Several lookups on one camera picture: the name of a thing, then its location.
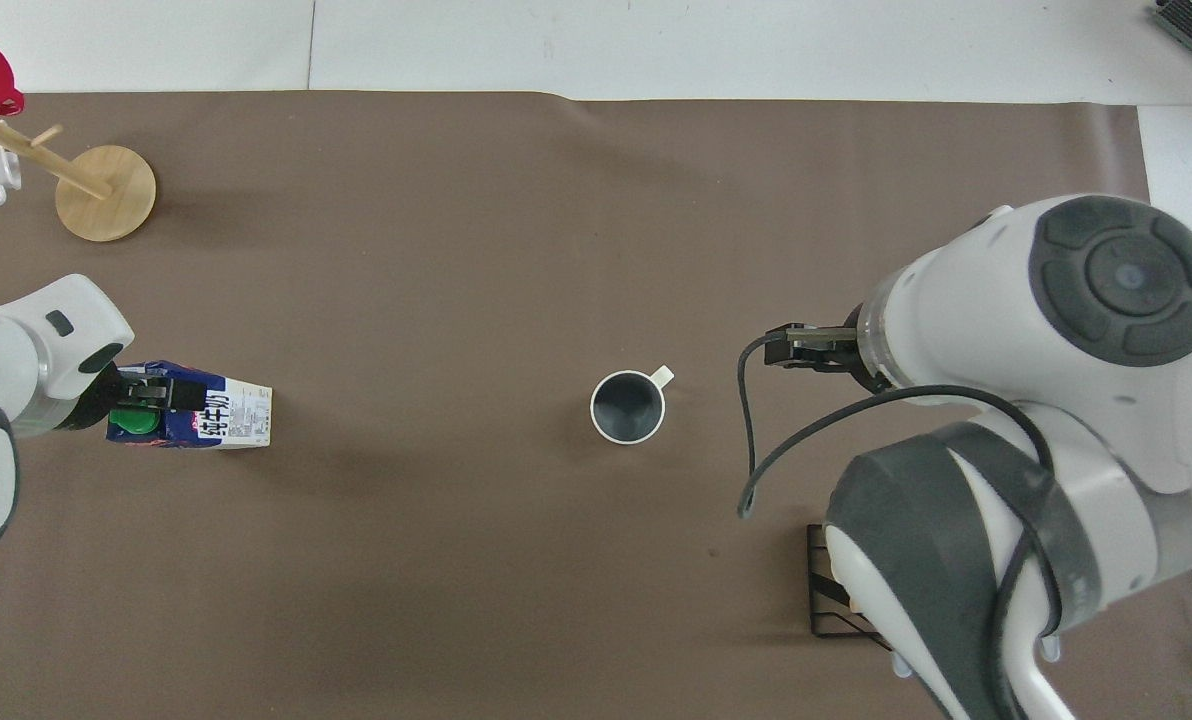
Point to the white cup dark inside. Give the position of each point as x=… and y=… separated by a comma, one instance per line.
x=628, y=410

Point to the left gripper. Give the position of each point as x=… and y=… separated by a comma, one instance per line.
x=106, y=398

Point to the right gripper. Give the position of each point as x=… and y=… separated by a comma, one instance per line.
x=814, y=350

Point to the wooden mug tree stand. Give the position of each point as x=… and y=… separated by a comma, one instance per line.
x=106, y=195

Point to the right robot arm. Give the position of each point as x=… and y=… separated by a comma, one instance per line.
x=966, y=330

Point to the blue white milk carton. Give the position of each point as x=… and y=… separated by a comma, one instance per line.
x=236, y=418

